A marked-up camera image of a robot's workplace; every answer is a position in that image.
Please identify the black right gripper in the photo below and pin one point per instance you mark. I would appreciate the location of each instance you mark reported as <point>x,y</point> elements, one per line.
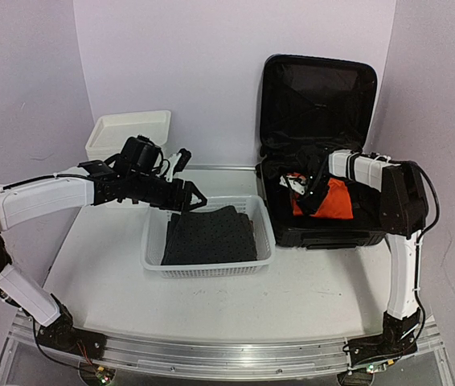
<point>312,206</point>

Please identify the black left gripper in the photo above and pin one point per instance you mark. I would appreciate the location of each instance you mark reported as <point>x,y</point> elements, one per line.
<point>183,204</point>

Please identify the orange item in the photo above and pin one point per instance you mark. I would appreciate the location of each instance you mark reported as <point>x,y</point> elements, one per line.
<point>336,206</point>

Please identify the dark grey dotted cloth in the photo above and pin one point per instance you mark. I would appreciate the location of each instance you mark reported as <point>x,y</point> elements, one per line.
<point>208,238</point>

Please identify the white perforated plastic basket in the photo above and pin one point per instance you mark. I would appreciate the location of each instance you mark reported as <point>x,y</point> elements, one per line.
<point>153,240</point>

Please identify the black ribbed hard suitcase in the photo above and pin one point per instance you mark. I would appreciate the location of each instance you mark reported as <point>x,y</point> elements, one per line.
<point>311,101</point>

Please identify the white drawer storage box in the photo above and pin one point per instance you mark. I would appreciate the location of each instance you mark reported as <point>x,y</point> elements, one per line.
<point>108,138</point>

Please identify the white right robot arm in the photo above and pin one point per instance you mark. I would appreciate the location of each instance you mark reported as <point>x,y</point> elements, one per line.
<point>401,211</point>

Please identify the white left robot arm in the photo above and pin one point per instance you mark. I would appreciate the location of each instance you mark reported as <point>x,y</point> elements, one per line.
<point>34,211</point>

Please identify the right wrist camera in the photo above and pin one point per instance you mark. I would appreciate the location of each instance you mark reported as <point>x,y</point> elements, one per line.
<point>295,182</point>

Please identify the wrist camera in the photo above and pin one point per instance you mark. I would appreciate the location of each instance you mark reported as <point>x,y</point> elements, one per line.
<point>295,182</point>
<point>176,163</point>

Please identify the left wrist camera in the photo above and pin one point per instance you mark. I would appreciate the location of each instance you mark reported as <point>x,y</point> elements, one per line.
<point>176,163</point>

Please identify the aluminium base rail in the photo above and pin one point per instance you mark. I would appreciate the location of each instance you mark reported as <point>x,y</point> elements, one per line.
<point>231,360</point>

